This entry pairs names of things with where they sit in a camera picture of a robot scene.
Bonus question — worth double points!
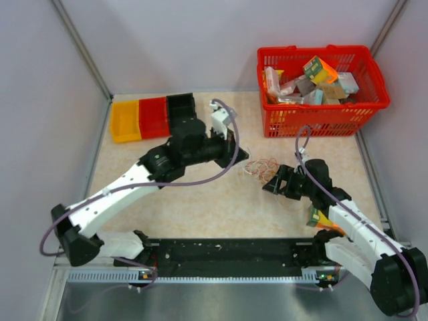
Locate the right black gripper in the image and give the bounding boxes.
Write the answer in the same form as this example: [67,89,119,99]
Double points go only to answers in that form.
[262,164,315,200]

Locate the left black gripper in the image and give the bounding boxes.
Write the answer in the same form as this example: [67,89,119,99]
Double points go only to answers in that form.
[185,126,249,171]

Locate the red thin cable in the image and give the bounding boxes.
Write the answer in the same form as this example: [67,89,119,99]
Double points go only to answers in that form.
[245,156,280,181]

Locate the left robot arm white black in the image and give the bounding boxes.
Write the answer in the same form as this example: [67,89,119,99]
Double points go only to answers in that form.
[51,110,248,267]

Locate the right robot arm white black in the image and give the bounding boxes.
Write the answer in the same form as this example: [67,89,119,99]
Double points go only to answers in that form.
[263,158,427,316]

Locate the green orange carton on table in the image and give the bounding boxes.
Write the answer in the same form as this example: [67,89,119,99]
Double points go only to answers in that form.
[306,205,346,235]

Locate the black plastic bin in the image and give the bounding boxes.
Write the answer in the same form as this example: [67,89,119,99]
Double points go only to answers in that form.
[166,93,197,132]

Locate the red plastic bin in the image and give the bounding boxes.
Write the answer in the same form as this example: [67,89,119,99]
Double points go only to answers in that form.
[138,96,170,139]

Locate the pink white packet in basket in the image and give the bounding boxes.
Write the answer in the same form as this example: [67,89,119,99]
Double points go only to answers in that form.
[264,66,280,97]

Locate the red shopping basket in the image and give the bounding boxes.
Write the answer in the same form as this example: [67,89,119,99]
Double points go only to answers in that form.
[257,45,391,138]

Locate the brown cardboard box in basket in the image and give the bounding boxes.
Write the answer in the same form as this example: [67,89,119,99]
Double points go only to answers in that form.
[316,83,348,105]

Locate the yellow plastic bin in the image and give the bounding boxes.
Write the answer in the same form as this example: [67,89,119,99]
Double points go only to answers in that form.
[110,100,142,144]

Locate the green yellow carton in basket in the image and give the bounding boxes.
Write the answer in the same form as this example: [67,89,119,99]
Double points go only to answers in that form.
[303,56,338,85]

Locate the light blue box in basket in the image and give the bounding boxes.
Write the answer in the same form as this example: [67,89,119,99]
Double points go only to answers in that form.
[337,72,359,94]

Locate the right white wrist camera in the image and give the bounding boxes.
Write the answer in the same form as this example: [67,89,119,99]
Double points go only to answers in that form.
[296,147,310,163]

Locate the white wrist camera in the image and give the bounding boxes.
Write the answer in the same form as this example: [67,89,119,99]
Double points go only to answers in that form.
[209,99,237,140]
[296,147,310,163]

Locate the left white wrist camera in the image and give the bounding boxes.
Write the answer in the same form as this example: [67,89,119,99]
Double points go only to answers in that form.
[209,99,237,140]

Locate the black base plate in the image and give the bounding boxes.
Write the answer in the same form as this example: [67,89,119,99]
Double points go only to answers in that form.
[135,238,338,280]

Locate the grey slotted cable duct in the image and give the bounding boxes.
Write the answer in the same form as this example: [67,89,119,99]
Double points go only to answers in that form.
[68,270,338,284]

